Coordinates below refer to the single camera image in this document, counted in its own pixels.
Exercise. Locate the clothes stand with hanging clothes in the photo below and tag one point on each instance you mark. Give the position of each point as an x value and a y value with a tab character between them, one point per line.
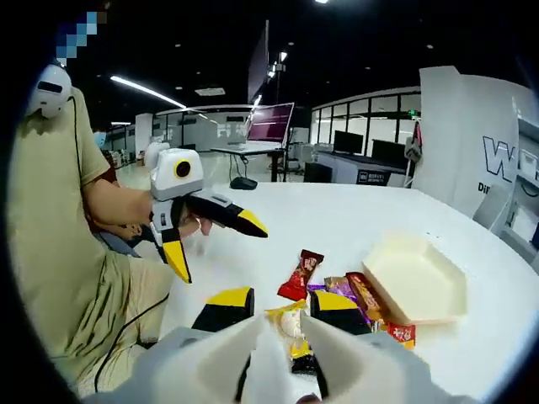
414	145

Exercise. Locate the dark hanging ceiling panel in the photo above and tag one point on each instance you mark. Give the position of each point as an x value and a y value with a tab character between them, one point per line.
257	67

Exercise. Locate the black rounded object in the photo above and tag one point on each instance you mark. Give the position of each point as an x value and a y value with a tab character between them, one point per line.
243	184

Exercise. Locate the grey counter with dark label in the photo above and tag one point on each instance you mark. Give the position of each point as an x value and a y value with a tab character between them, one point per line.
337	168

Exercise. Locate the ceiling air vent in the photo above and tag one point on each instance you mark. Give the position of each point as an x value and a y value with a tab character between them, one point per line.
209	91

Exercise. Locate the ceiling light strip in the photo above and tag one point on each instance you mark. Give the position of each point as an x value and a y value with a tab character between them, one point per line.
147	90

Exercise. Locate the person's beige trousers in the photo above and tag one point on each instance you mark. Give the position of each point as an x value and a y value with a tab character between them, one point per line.
126	294

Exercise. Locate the white lettered display panel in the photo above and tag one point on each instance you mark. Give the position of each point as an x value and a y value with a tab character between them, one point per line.
455	147

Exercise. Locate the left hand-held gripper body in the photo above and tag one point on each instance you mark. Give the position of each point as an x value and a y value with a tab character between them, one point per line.
172	181

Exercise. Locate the white standing desk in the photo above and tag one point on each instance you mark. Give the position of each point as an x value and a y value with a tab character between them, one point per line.
248	148

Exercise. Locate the cream hexagonal container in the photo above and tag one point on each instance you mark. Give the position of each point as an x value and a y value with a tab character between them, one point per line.
412	278

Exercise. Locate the white worn device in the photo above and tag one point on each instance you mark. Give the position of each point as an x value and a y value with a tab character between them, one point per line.
52	90

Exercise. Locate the black computer monitor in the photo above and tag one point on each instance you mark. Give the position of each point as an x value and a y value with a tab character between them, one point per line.
387	152
347	142

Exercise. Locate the person's left hand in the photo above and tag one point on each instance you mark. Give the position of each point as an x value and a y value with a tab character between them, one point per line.
193	225

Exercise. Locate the large purple display screen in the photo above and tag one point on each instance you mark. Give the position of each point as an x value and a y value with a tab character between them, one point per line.
271	122

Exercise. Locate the cream plastic food tongs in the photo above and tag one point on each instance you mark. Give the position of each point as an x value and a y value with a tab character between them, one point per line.
227	362

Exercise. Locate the yellow food candy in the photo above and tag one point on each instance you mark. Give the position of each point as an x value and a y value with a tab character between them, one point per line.
288	320

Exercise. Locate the grey metal storage shelf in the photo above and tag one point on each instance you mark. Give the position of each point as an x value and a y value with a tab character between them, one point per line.
528	124

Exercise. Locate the pile of food snacks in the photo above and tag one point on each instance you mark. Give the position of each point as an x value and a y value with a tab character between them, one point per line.
301	278

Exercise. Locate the orange-brown food bar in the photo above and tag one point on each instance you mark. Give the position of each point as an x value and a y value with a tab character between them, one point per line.
366	296

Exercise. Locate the red cartoon food packet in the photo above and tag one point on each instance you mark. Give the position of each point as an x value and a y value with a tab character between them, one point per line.
402	334

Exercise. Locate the black low cabinet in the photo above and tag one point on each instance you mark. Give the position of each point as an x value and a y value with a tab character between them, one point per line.
318	172

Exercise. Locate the grey chair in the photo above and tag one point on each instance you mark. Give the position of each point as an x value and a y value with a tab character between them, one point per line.
490	208

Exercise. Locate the person's right hand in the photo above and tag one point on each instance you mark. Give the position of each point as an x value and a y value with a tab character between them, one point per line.
309	400

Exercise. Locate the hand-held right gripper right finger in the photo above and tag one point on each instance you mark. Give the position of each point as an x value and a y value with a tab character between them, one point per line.
332	317

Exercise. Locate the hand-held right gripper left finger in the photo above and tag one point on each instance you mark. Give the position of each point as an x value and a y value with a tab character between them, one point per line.
223	313

